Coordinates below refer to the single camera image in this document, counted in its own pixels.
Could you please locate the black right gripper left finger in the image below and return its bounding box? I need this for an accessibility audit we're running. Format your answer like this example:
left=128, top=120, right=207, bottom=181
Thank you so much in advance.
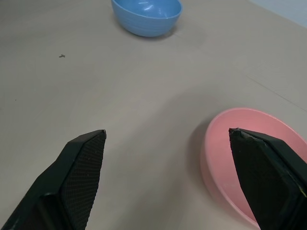
left=0, top=129, right=107, bottom=230

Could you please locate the pink plastic bowl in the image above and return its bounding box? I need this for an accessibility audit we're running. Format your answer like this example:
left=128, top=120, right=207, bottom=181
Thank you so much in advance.
left=201, top=107, right=307, bottom=230

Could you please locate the blue plastic bowl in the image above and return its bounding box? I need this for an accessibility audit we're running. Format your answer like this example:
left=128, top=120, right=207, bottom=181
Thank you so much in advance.
left=111, top=0, right=183, bottom=37

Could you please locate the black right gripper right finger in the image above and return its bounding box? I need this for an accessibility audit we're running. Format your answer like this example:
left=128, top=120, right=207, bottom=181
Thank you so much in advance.
left=228, top=127, right=307, bottom=230

